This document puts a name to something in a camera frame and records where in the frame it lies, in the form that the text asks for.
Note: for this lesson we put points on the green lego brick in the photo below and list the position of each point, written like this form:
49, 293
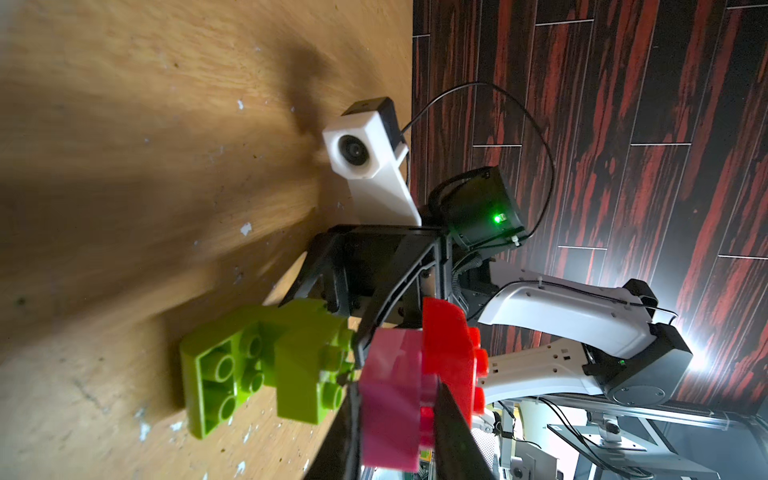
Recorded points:
304, 349
224, 363

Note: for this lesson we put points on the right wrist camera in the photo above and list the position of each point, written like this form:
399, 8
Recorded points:
366, 147

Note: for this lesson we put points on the red lego brick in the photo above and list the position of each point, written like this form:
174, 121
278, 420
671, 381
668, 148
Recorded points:
452, 351

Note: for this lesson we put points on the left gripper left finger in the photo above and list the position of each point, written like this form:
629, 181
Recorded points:
339, 456

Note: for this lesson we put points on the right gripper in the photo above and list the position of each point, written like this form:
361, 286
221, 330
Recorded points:
382, 273

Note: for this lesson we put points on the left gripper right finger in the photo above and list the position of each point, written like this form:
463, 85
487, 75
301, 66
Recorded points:
457, 454

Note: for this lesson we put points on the pink lego brick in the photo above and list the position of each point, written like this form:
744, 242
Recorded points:
394, 389

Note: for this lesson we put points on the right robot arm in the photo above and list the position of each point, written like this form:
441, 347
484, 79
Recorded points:
527, 333

